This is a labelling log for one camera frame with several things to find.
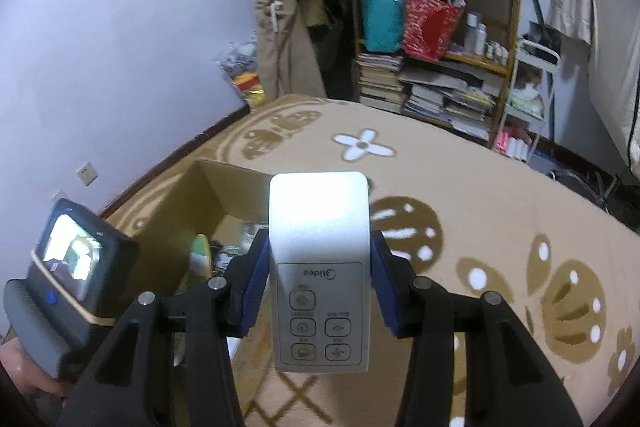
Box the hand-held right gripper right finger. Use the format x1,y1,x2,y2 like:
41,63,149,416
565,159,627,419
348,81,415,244
370,231,583,427

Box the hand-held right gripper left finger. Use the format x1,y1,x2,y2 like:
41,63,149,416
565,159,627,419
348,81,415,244
55,227,271,427

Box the short white remote control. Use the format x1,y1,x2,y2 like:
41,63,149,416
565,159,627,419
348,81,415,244
269,171,372,375

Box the cardboard box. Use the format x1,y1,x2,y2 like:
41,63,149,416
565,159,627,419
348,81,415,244
102,158,275,408

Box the pink white bottles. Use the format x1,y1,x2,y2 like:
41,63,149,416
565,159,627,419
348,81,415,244
494,129,531,160

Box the messy pile of magazines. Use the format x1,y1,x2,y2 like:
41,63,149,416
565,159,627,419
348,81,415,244
399,67,501,140

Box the neat stack of books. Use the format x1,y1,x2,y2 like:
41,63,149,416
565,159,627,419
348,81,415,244
356,53,405,112

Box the bag of plush toys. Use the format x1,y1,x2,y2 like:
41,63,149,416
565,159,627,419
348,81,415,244
220,41,266,108

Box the khaki hanging coat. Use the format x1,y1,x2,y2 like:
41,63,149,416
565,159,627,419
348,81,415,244
252,0,328,105

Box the pale green tissue packs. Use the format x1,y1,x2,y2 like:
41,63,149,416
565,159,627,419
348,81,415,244
509,87,545,118

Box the black hanging garment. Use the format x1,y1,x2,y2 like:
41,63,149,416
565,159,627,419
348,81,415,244
307,0,358,100

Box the red patterned gift bag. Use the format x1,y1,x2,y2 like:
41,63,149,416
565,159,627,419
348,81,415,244
402,0,466,62

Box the row of small cosmetic bottles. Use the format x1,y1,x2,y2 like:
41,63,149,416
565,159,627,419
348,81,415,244
465,12,510,62

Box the teal bag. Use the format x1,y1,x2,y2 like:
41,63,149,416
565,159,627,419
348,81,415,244
359,0,407,54

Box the white metal cart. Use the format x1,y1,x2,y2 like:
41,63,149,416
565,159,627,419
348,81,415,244
492,36,560,162

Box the wooden shelf unit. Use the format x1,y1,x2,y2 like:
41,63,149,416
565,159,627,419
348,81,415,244
350,0,525,142

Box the dark item on cart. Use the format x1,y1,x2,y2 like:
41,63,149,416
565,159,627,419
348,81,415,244
527,22,561,52

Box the white hanging duvet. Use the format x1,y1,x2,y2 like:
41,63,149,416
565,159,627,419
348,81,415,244
585,0,640,188

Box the black metal frame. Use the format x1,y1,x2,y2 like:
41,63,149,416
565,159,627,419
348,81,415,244
550,167,626,208

